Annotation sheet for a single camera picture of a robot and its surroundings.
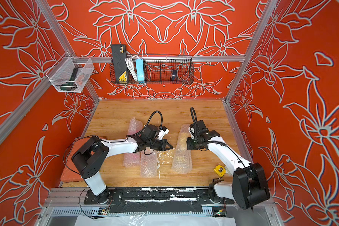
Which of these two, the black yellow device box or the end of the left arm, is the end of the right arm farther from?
the black yellow device box

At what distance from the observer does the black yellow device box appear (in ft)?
2.85

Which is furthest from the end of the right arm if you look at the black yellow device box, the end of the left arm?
the black yellow device box
